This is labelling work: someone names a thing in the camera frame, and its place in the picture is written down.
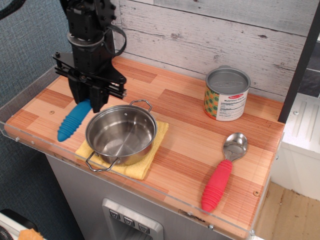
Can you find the silver dispenser button panel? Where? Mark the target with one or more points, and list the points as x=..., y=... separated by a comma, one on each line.
x=127, y=224

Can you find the clear acrylic guard rail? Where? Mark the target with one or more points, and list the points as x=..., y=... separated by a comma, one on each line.
x=170, y=193

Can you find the stainless steel pot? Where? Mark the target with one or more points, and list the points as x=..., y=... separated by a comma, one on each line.
x=120, y=135

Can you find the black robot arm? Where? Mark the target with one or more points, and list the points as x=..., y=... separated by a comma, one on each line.
x=85, y=21

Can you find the orange object at corner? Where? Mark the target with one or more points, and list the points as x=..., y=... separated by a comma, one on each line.
x=30, y=234

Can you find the toy food can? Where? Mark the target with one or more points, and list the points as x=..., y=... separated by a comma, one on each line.
x=225, y=95

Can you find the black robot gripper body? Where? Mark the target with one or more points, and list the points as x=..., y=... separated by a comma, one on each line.
x=89, y=59

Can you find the yellow folded cloth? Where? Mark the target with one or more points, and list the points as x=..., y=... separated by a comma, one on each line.
x=137, y=170

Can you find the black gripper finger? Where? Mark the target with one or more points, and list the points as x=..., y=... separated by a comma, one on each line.
x=80, y=89
x=98, y=98

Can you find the grey toy kitchen cabinet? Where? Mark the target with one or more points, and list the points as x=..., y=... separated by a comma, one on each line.
x=85, y=190

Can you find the red handled spoon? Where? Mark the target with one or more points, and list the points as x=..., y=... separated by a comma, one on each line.
x=234, y=148

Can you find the white side cabinet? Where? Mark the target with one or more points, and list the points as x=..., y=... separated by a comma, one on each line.
x=297, y=163

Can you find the blue handled fork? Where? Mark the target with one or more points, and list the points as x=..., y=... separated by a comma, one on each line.
x=73, y=120

